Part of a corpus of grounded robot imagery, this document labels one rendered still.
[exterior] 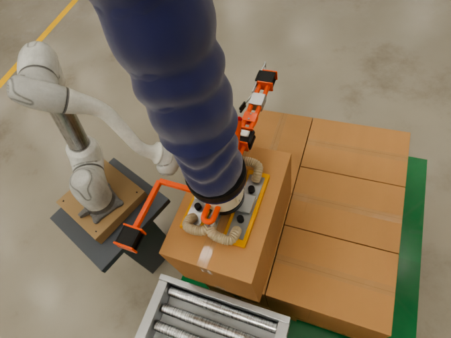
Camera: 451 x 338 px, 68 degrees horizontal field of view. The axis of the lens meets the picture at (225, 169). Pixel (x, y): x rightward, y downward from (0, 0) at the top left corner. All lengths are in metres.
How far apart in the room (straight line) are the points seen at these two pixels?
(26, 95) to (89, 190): 0.58
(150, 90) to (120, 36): 0.13
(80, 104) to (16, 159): 2.48
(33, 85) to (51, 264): 1.90
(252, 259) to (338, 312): 0.65
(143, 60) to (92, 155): 1.19
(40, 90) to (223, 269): 0.92
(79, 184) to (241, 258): 0.85
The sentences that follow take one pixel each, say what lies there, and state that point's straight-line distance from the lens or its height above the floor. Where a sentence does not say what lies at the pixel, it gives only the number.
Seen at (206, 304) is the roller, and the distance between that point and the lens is 1.86.
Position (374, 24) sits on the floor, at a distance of 4.03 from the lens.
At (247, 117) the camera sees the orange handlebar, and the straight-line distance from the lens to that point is 1.49.
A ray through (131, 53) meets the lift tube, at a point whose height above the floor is 1.95.
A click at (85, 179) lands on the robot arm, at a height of 1.09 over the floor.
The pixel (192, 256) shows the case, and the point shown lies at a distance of 1.38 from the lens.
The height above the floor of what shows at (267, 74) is 1.23.
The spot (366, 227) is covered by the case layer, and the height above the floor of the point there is 0.54.
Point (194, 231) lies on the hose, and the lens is 1.31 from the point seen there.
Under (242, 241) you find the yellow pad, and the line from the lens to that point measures 1.34.
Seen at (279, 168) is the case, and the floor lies 1.07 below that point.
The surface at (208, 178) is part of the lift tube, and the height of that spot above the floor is 1.46.
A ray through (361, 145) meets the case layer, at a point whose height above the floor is 0.54.
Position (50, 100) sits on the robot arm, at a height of 1.58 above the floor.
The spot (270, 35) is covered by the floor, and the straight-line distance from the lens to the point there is 3.90.
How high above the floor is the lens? 2.34
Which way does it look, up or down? 57 degrees down
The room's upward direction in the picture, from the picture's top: 17 degrees counter-clockwise
